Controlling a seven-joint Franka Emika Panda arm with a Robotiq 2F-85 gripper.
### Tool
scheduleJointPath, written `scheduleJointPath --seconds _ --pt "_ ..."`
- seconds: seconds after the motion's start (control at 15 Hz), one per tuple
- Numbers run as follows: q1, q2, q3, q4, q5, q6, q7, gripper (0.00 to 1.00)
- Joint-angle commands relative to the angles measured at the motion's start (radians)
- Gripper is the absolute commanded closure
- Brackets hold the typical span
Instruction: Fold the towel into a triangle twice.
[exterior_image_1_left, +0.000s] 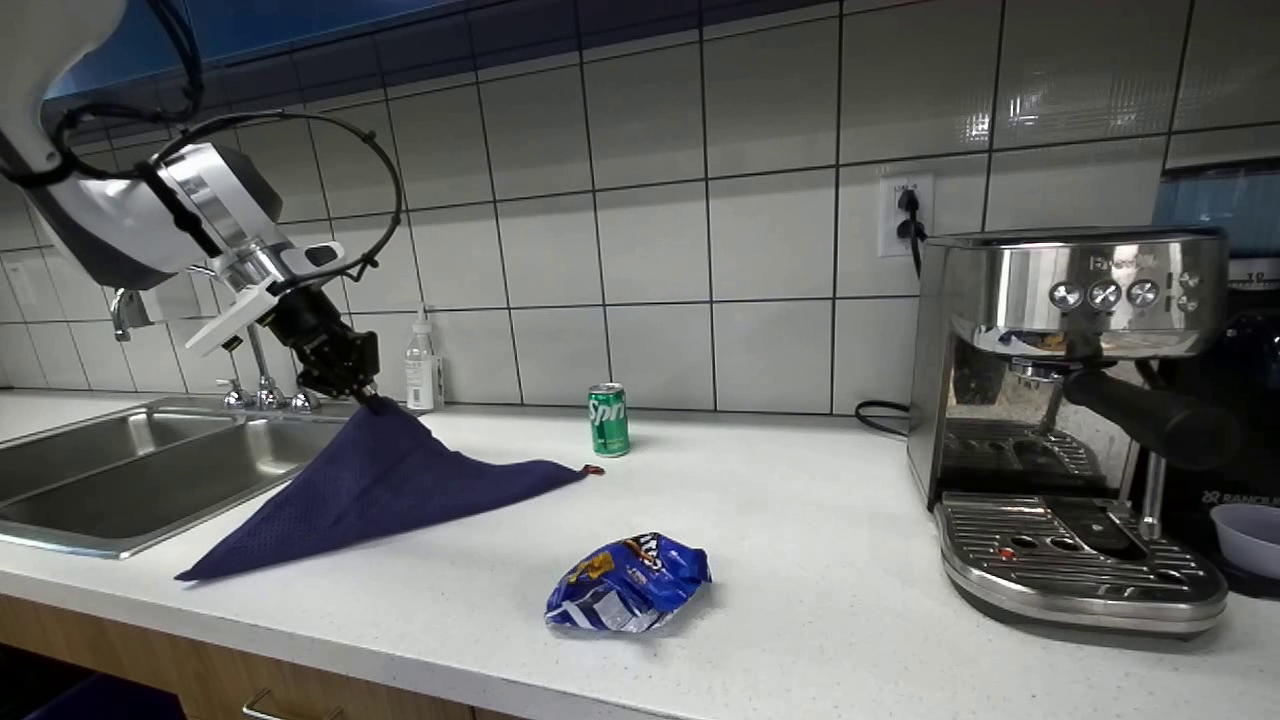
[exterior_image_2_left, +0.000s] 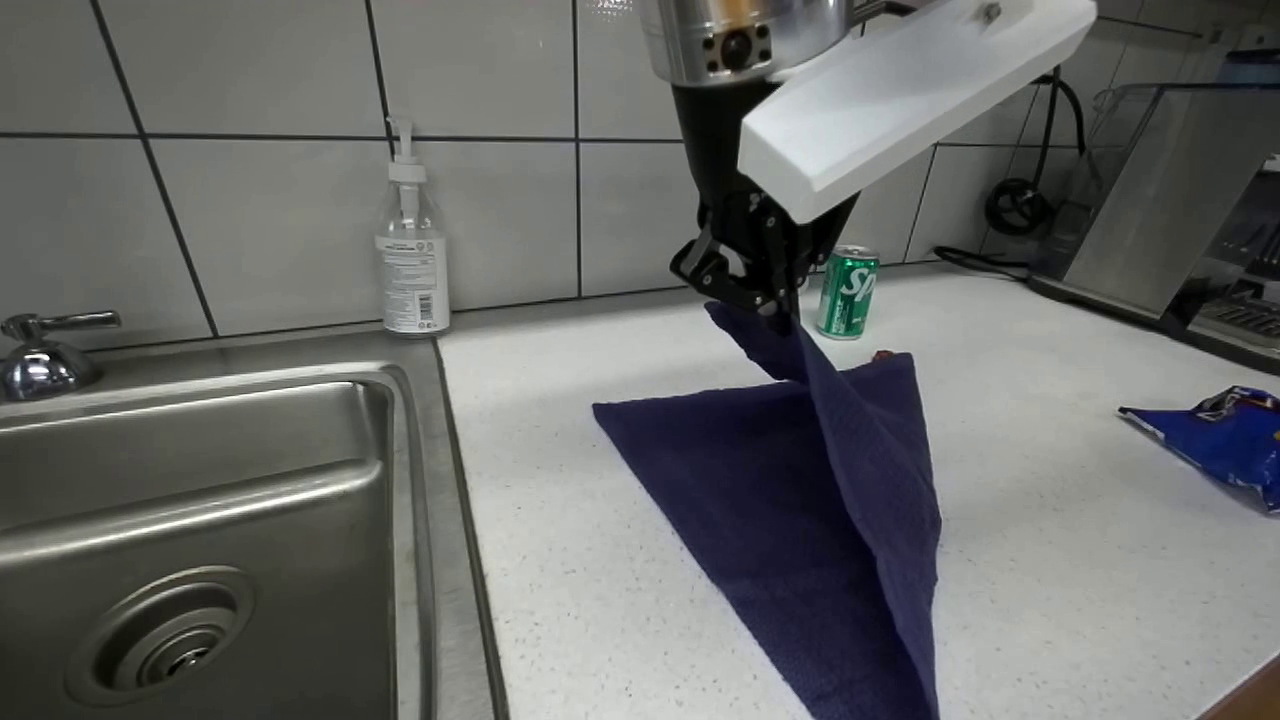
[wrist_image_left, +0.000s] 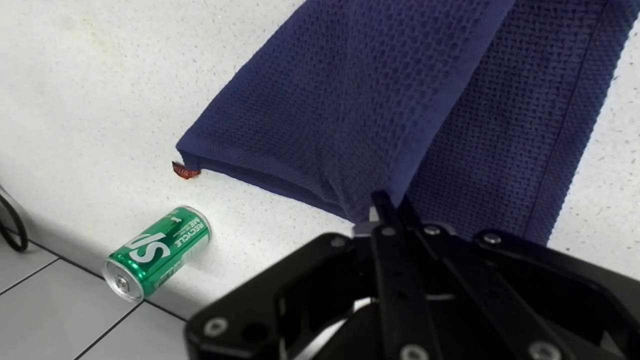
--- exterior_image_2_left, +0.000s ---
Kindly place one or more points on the chrome sink faucet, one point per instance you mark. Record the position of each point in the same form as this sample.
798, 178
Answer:
38, 364

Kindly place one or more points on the stainless steel sink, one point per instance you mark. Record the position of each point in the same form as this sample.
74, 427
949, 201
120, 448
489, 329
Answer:
266, 454

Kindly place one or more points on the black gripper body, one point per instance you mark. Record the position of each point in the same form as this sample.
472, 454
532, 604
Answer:
722, 161

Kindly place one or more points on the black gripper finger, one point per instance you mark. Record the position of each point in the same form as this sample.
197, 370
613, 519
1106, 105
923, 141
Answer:
704, 271
781, 284

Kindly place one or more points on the wooden base cabinet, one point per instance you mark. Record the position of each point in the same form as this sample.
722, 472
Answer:
1254, 701

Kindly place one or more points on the navy blue towel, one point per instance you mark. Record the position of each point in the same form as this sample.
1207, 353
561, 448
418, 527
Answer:
824, 534

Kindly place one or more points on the stainless steel espresso machine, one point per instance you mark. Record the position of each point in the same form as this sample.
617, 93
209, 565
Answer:
1175, 185

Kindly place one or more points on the metal sink drain strainer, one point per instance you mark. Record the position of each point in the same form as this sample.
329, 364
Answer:
165, 637

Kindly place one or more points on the green soda can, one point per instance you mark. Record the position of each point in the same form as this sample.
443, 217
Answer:
849, 303

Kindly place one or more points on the clear soap pump bottle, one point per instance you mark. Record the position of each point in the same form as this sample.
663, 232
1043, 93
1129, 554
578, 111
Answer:
413, 275

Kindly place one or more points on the blue chip bag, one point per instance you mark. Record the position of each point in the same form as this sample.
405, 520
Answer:
1233, 445

